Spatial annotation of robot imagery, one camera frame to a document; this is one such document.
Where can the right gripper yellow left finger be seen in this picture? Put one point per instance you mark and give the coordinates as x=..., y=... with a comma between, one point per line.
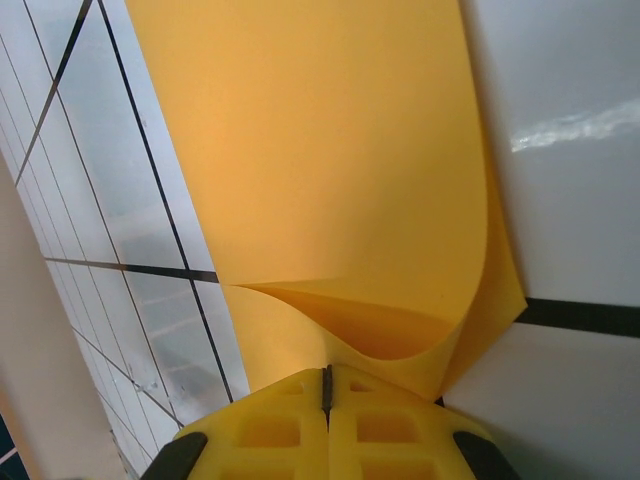
x=310, y=440

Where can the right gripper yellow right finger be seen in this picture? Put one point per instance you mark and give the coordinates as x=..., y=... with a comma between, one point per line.
x=342, y=445

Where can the orange square paper sheet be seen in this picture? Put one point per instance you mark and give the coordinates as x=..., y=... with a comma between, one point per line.
x=325, y=150

